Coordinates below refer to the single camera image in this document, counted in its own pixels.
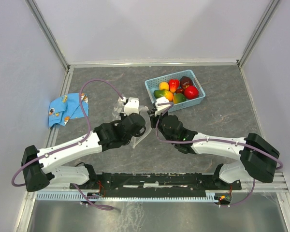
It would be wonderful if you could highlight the clear dotted zip top bag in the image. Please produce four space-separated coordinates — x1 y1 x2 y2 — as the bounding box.
112 97 151 148

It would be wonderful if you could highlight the green yellow toy mango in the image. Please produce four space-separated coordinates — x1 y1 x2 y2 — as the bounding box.
153 89 174 102

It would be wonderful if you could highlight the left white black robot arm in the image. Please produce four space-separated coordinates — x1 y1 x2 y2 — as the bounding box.
21 113 146 192

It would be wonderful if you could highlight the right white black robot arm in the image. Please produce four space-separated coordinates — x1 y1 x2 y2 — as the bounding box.
148 110 281 189

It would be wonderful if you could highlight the green orange toy fruit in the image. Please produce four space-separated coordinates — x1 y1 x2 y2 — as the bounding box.
173 93 187 104

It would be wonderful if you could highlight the light blue plastic basket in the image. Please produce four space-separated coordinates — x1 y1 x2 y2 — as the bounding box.
145 70 206 112

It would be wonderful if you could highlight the small yellow toy peach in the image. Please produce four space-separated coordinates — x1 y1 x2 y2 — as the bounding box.
159 82 170 91

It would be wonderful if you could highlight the red toy wax apple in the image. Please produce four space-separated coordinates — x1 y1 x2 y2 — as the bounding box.
169 79 180 93

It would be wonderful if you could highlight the dark red toy fruit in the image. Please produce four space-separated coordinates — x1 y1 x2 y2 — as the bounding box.
180 76 193 89

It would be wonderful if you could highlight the blue patterned cloth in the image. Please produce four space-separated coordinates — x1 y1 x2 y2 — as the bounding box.
48 93 84 128

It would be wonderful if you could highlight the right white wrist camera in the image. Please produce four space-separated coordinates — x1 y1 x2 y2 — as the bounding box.
154 97 173 116

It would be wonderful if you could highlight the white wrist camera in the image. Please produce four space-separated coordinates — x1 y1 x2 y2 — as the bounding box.
120 97 140 116
154 97 173 116

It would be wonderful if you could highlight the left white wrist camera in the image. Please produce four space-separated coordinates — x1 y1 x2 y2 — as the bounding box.
120 97 140 116

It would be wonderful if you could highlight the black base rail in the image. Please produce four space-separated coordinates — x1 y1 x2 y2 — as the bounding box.
79 173 242 198

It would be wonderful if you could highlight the light blue cable duct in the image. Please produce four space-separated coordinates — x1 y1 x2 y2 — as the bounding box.
36 191 218 203

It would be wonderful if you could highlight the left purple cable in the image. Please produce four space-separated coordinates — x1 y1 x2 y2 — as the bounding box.
11 79 126 187

